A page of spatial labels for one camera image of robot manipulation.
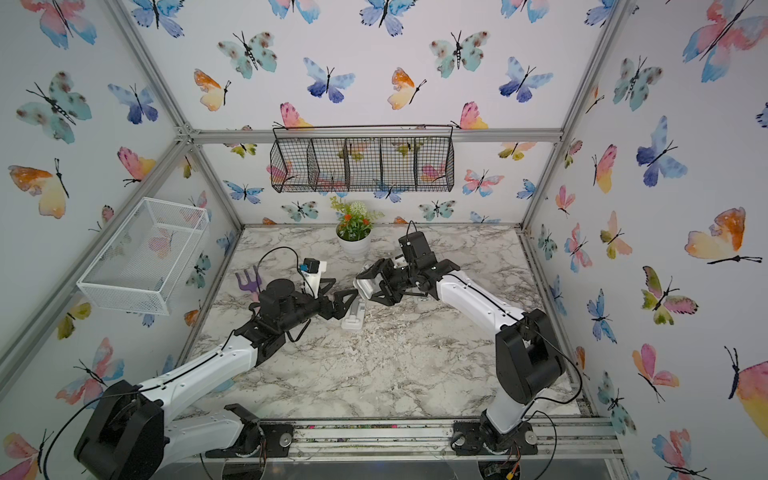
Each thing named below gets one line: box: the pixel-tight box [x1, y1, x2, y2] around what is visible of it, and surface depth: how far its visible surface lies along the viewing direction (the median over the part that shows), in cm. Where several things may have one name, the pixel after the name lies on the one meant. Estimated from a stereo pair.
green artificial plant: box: [329, 196, 385, 241], surface depth 106 cm
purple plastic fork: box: [234, 265, 262, 302], surface depth 106 cm
